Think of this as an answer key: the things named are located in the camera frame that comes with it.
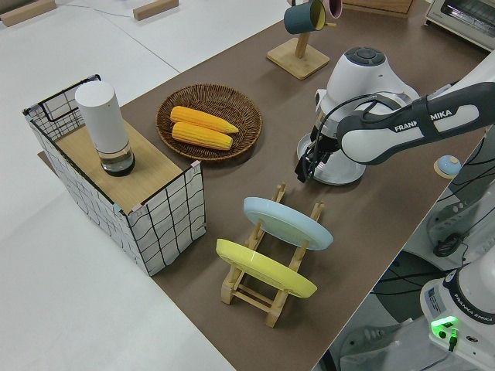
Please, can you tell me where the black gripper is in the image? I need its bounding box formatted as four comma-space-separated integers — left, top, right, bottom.
295, 128, 343, 184

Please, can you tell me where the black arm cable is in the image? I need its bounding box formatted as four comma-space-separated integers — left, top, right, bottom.
301, 82, 461, 182

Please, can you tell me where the black base cable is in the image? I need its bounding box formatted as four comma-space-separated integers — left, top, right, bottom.
369, 146, 495, 310

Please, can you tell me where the yellow plate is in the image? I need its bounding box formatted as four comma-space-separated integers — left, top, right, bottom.
215, 238, 319, 299

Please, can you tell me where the yellow corn cob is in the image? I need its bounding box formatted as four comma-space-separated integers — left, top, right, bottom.
170, 121, 234, 151
169, 105, 240, 134

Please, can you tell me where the wooden plate rack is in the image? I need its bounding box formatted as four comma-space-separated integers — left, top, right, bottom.
220, 182, 326, 329

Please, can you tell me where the white cylinder bottle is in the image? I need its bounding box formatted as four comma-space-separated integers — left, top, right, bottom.
73, 80, 137, 178

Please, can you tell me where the white toaster oven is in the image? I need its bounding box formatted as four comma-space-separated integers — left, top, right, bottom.
422, 0, 495, 53

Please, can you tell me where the wooden drawer cabinet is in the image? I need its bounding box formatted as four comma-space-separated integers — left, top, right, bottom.
341, 0, 415, 19

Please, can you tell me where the dark blue mug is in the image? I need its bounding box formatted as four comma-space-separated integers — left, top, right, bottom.
283, 0, 328, 36

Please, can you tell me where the gray plate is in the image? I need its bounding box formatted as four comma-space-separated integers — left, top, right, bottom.
296, 130, 367, 186

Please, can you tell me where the pink mug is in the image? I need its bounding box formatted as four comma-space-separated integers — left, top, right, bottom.
323, 0, 343, 19

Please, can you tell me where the wooden block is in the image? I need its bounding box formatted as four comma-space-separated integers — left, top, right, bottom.
0, 0, 57, 28
132, 0, 180, 22

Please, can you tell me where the light blue plate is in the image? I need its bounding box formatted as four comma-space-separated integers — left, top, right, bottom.
243, 196, 335, 253

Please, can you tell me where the wooden mug tree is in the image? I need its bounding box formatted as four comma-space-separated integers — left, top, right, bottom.
265, 0, 337, 81

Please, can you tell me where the brown wicker basket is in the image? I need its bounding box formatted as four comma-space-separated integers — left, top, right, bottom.
155, 83, 265, 162

